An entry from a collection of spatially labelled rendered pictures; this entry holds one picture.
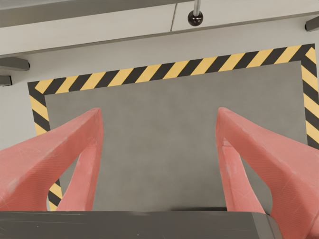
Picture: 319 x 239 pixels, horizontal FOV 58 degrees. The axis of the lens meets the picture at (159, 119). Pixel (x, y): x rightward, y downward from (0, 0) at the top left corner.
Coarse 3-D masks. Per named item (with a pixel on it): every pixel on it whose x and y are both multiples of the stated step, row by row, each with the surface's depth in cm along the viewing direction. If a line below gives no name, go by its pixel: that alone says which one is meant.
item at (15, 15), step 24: (0, 0) 29; (24, 0) 29; (48, 0) 29; (72, 0) 29; (96, 0) 30; (120, 0) 31; (144, 0) 33; (168, 0) 34; (192, 0) 35; (0, 24) 34; (24, 24) 36
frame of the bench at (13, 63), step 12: (312, 12) 75; (228, 24) 75; (240, 24) 77; (312, 24) 108; (144, 36) 76; (156, 36) 78; (48, 48) 75; (60, 48) 77; (0, 60) 94; (12, 60) 102; (24, 60) 111
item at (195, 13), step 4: (196, 0) 23; (200, 0) 23; (196, 4) 23; (196, 8) 23; (192, 12) 25; (196, 12) 24; (200, 12) 25; (188, 16) 25; (192, 16) 25; (196, 16) 24; (200, 16) 25; (188, 20) 25; (192, 20) 25; (196, 20) 25; (200, 20) 25; (192, 24) 25; (196, 24) 25
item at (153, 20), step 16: (96, 16) 51; (112, 16) 53; (128, 16) 54; (144, 16) 56; (160, 16) 57; (0, 32) 53; (16, 32) 55; (32, 32) 56; (48, 32) 58; (64, 32) 60; (80, 32) 62; (96, 32) 64; (112, 32) 66; (128, 32) 69; (144, 32) 71; (160, 32) 74; (0, 48) 67; (16, 48) 70; (32, 48) 72
